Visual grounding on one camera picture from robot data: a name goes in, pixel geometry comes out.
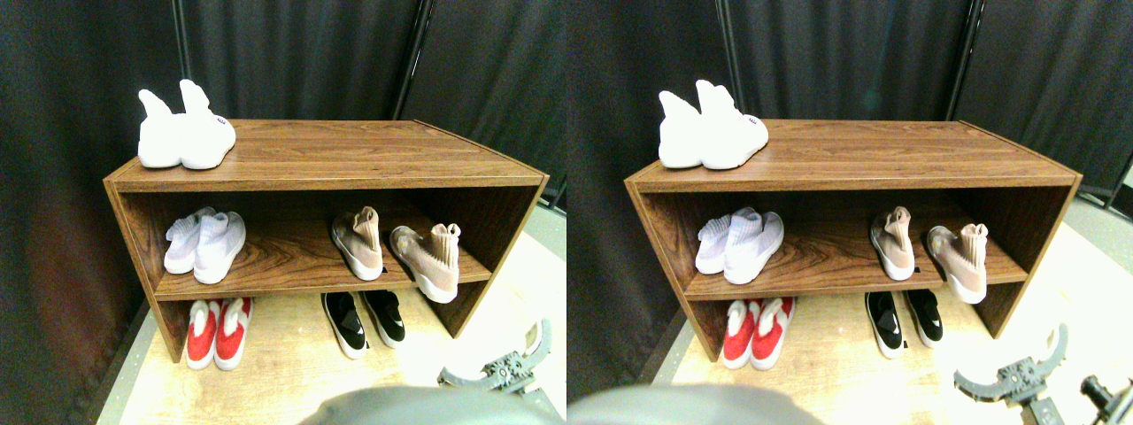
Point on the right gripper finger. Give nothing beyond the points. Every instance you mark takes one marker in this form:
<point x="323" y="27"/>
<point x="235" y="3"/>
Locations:
<point x="474" y="382"/>
<point x="991" y="388"/>
<point x="1041" y="372"/>
<point x="524" y="367"/>

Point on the beige shoe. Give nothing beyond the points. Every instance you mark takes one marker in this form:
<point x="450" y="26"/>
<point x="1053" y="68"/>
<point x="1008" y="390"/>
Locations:
<point x="892" y="248"/>
<point x="960" y="264"/>
<point x="359" y="248"/>
<point x="429" y="264"/>

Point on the black shoe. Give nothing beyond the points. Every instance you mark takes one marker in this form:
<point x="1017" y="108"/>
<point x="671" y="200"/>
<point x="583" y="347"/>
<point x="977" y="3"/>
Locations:
<point x="883" y="323"/>
<point x="385" y="317"/>
<point x="343" y="323"/>
<point x="925" y="317"/>

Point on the red shoe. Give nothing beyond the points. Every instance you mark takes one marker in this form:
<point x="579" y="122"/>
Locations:
<point x="738" y="341"/>
<point x="202" y="341"/>
<point x="770" y="341"/>
<point x="232" y="341"/>

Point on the pale lilac shoe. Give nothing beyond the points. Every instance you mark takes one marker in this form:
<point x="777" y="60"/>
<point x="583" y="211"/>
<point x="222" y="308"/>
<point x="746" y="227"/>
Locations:
<point x="181" y="248"/>
<point x="218" y="250"/>
<point x="752" y="250"/>
<point x="711" y="250"/>

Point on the brown shoe rack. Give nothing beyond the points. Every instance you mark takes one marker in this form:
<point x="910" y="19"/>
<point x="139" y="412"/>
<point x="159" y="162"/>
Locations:
<point x="354" y="155"/>
<point x="885" y="155"/>

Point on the white shoe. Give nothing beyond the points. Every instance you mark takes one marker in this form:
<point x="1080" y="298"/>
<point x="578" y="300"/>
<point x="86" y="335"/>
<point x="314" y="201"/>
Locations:
<point x="159" y="143"/>
<point x="733" y="142"/>
<point x="682" y="143"/>
<point x="205" y="142"/>

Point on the curtain stand pole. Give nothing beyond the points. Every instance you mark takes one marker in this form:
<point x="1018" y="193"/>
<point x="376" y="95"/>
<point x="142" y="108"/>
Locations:
<point x="965" y="53"/>
<point x="412" y="53"/>
<point x="181" y="40"/>
<point x="726" y="40"/>

